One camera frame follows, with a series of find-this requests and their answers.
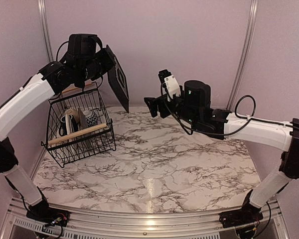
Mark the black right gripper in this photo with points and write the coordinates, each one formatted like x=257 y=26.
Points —
x=154 y=107

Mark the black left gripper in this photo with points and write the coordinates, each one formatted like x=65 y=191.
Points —
x=108 y=61

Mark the square floral plate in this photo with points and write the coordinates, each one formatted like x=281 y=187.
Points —
x=118 y=81

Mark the grey patterned round plate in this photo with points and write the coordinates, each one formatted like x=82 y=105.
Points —
x=81 y=121

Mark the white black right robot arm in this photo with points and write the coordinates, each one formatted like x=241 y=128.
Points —
x=280 y=135

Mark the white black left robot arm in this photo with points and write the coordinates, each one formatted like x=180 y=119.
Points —
x=50 y=80

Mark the beige ceramic bowl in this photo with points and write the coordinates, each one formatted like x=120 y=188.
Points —
x=72 y=112

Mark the blue white patterned bowl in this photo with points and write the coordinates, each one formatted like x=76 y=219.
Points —
x=91 y=117

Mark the white round plate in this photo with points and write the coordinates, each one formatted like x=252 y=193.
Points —
x=70 y=124

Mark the dark blue mug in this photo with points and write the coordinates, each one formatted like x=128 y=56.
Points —
x=62 y=128

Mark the black wire dish rack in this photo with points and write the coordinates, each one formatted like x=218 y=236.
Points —
x=66 y=149

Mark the aluminium left corner post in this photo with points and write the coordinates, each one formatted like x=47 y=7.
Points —
x=45 y=29

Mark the aluminium corner post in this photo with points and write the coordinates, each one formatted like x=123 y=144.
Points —
x=45 y=29
x=244 y=54

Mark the aluminium right corner post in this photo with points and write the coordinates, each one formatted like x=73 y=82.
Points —
x=244 y=54

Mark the aluminium front frame rail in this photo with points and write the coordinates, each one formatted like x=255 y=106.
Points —
x=93 y=224

